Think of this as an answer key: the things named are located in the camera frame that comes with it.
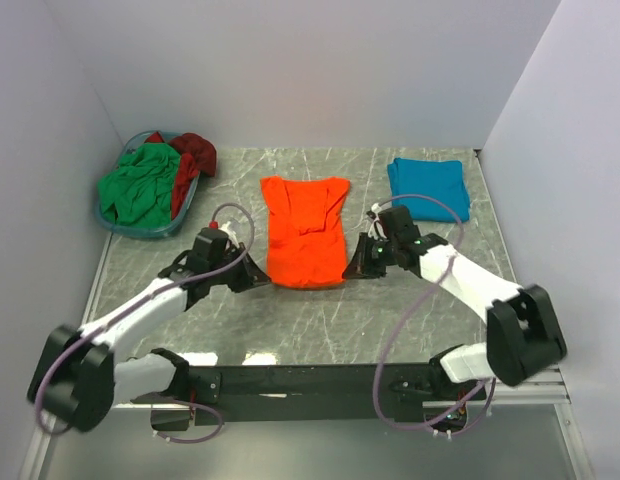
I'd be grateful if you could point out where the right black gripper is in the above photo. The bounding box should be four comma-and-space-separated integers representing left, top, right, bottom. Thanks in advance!
342, 232, 399, 280

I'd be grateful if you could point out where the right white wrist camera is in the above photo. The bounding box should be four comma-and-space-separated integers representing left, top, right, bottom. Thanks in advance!
366, 203, 386, 240

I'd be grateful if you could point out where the folded blue t shirt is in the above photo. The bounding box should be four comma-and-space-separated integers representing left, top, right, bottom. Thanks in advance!
387, 158, 471, 223

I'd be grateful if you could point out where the aluminium frame rail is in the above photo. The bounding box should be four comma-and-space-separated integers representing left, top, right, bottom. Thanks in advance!
21, 368, 593, 479

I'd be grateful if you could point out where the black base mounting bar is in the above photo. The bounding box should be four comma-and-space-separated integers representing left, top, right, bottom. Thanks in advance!
176, 363, 476, 423

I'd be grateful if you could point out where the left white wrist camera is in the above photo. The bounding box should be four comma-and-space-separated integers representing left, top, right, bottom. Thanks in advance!
209, 218, 240, 244

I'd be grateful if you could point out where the blue plastic basket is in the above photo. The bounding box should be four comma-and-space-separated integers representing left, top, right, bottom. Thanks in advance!
94, 131, 199, 239

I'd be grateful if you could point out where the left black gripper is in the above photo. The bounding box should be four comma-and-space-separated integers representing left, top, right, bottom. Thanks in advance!
209, 242, 271, 293

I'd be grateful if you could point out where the green t shirt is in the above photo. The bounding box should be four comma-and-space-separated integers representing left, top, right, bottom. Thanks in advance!
97, 143, 181, 229

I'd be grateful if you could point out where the orange t shirt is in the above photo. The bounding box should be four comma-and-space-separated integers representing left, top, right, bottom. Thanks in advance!
260, 176, 350, 289

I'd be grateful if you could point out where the dark red t shirt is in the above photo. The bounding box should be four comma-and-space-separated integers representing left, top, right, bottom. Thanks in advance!
168, 133, 217, 220

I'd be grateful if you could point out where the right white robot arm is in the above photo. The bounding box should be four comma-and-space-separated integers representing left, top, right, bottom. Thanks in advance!
342, 205, 568, 399

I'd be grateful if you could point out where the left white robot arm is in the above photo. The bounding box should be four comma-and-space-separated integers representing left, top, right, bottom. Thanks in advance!
27, 225, 271, 432

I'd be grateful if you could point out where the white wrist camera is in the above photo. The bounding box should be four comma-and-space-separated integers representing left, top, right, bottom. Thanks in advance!
366, 203, 386, 240
209, 218, 240, 244

